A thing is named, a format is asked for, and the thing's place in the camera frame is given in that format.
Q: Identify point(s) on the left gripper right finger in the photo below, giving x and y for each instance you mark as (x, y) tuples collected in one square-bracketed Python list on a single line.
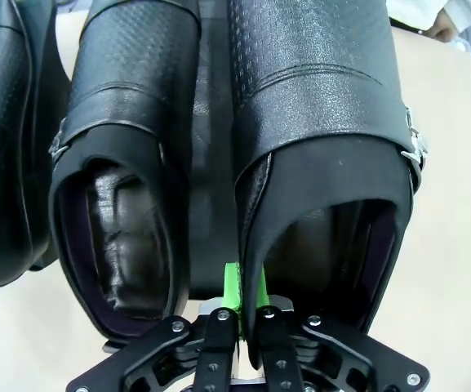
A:
[(280, 351)]

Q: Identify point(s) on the person's left forearm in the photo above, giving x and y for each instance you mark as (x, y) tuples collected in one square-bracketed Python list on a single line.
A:
[(414, 12)]

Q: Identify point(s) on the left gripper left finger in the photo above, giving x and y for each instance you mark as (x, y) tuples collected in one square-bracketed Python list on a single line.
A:
[(219, 347)]

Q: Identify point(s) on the person's left hand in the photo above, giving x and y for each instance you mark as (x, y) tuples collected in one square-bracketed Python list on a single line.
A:
[(447, 26)]

